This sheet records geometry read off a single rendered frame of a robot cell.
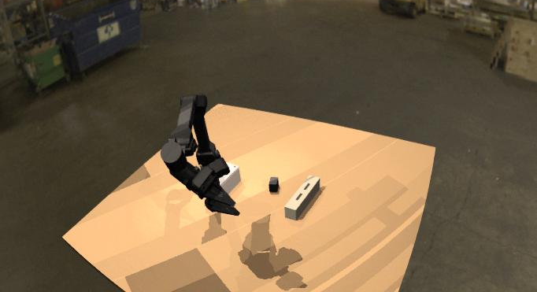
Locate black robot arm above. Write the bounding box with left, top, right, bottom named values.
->
left=161, top=94, right=230, bottom=183

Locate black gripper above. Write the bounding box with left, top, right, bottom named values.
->
left=182, top=165, right=240, bottom=216

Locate black two-prong plug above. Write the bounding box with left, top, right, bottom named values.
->
left=268, top=177, right=279, bottom=193

